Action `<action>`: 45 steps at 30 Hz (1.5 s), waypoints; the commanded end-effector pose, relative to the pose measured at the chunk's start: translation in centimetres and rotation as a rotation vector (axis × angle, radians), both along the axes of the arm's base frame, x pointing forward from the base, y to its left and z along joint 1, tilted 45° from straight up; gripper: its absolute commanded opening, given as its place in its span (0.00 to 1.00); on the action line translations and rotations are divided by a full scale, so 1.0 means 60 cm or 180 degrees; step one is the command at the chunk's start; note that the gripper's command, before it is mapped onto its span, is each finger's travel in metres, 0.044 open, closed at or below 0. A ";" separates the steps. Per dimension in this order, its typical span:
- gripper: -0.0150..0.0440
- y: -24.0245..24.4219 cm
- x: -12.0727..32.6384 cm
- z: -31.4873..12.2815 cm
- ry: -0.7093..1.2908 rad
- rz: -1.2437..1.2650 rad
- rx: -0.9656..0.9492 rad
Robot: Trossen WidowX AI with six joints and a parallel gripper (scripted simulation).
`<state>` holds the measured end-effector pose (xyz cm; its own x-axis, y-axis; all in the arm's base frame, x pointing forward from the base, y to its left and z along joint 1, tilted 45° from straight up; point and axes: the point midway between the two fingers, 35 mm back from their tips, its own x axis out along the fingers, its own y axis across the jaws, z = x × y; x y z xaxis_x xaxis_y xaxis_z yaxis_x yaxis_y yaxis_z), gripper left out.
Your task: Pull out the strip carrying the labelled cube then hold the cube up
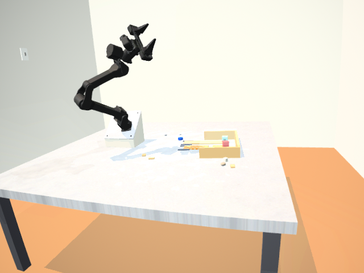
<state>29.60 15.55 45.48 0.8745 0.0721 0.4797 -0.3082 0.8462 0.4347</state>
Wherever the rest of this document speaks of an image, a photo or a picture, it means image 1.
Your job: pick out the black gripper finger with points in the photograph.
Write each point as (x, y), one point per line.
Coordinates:
(140, 29)
(148, 49)

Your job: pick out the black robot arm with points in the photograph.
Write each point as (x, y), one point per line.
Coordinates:
(117, 70)

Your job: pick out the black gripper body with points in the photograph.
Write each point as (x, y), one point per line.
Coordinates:
(137, 43)

